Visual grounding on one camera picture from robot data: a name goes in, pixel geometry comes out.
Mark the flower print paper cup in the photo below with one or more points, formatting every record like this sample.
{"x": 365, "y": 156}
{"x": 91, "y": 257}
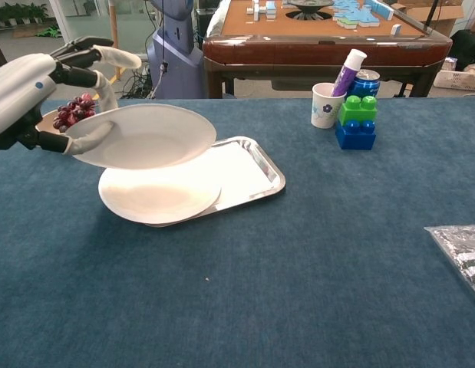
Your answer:
{"x": 325, "y": 115}

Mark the silver metal tray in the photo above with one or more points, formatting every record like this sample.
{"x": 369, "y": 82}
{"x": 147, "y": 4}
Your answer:
{"x": 241, "y": 172}

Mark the blue felt table cover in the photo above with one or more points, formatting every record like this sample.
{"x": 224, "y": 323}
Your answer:
{"x": 221, "y": 299}

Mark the cardboard box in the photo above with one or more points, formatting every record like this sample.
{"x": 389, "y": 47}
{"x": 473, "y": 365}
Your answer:
{"x": 448, "y": 19}

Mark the brown wooden mahjong table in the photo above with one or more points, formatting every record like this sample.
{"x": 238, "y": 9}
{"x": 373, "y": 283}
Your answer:
{"x": 298, "y": 53}

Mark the small mahjong tile cluster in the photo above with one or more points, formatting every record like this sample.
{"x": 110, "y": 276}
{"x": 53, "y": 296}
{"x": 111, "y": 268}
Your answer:
{"x": 262, "y": 9}

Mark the blue toy brick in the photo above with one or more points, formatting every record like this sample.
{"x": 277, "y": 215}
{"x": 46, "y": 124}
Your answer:
{"x": 354, "y": 140}

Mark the red grape bunch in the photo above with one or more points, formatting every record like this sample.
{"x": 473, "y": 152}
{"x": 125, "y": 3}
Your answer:
{"x": 70, "y": 113}

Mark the plastic bag striped garment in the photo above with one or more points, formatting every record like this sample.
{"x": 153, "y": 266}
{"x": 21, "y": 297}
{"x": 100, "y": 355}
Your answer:
{"x": 463, "y": 249}

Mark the purple white tube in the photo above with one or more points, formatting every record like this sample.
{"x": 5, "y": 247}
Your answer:
{"x": 346, "y": 74}

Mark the single white blue mahjong tile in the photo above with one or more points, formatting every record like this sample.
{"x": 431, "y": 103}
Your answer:
{"x": 395, "y": 29}

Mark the beige bowl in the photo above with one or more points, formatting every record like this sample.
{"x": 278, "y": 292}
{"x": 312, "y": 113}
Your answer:
{"x": 49, "y": 119}

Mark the blue purple robot base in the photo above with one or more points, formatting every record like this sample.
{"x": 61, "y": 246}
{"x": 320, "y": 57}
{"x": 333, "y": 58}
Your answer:
{"x": 175, "y": 65}

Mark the black bag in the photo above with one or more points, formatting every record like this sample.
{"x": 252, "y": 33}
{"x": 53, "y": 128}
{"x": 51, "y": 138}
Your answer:
{"x": 467, "y": 48}

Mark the wooden pole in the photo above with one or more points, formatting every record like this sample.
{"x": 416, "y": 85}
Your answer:
{"x": 114, "y": 23}

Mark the white plastic basket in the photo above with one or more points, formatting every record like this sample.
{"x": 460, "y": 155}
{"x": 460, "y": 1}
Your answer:
{"x": 457, "y": 80}

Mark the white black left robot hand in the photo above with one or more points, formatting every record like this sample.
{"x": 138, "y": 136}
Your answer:
{"x": 18, "y": 88}

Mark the blue soda can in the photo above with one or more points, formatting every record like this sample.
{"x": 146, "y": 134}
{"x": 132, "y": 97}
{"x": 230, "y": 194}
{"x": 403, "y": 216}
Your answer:
{"x": 369, "y": 90}

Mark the white paper plate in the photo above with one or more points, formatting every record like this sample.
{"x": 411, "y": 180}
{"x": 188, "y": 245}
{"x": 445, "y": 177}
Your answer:
{"x": 152, "y": 138}
{"x": 156, "y": 195}

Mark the green potted plant row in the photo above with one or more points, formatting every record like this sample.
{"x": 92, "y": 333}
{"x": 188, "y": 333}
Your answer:
{"x": 18, "y": 13}

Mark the black mahjong table centre dome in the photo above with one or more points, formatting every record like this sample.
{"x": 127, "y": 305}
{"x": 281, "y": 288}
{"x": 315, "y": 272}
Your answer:
{"x": 309, "y": 7}

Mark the blue white mahjong tile pile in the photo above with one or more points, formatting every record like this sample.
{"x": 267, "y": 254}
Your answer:
{"x": 360, "y": 13}

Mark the green toy brick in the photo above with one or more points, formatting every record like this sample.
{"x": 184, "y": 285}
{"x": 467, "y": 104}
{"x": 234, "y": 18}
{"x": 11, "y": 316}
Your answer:
{"x": 356, "y": 113}

